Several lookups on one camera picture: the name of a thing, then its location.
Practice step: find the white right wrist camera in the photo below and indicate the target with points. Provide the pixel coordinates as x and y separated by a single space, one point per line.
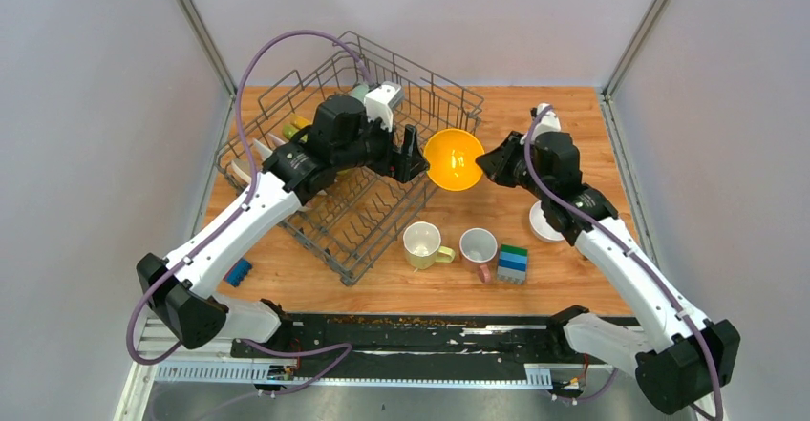
545 120

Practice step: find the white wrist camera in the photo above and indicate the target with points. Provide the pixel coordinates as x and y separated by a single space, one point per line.
380 103
545 120

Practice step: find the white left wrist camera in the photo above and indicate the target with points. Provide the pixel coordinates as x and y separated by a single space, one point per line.
380 103

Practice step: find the grey wire dish rack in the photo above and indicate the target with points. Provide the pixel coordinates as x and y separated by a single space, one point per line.
350 226

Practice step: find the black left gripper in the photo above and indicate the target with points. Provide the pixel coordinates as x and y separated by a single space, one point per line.
392 156

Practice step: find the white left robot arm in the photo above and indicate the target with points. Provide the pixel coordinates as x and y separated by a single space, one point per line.
180 288

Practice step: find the cream and pink plate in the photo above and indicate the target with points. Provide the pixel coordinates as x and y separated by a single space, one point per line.
241 169

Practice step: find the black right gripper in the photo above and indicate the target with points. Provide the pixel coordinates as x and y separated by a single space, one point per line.
495 162

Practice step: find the red and teal floral plate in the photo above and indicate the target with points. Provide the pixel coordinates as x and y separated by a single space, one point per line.
264 152

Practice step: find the yellow bowl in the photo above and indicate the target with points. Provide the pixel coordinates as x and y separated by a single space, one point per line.
452 155

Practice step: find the yellow polka dot plate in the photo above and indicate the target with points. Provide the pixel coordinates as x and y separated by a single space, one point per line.
299 122

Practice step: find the white bowl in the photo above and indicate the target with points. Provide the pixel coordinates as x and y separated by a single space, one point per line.
540 226

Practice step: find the green scalloped plate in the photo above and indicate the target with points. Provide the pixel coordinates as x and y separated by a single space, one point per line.
290 131

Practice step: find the yellow mug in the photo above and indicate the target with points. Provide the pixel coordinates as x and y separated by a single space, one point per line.
423 246

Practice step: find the yellow red blue toy block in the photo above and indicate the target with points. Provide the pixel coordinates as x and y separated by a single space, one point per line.
238 272

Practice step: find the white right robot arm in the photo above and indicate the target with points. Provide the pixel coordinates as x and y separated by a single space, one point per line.
681 358

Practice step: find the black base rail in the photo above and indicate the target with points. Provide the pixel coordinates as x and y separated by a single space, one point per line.
400 351

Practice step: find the pink mug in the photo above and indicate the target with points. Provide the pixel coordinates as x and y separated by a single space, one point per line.
478 249

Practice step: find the teal and yellow bowls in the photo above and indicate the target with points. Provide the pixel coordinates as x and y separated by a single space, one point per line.
360 91

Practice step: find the green blue grey block stack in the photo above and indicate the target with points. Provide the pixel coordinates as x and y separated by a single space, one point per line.
512 264

